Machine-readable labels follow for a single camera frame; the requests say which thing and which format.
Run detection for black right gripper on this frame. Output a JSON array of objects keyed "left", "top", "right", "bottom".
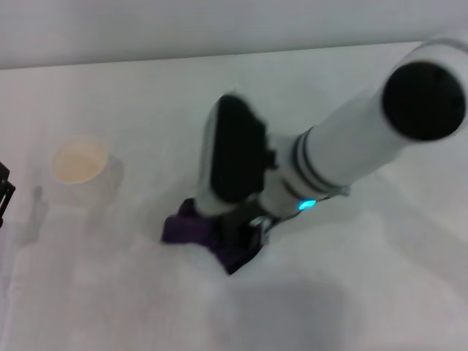
[{"left": 222, "top": 202, "right": 272, "bottom": 254}]

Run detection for white paper cup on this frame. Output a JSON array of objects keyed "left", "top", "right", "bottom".
[{"left": 49, "top": 135, "right": 113, "bottom": 208}]

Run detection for black white wrist camera box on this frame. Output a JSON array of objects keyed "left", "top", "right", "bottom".
[{"left": 196, "top": 94, "right": 277, "bottom": 217}]

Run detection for purple rag with black edge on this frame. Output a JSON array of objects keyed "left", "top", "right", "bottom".
[{"left": 160, "top": 198, "right": 265, "bottom": 276}]

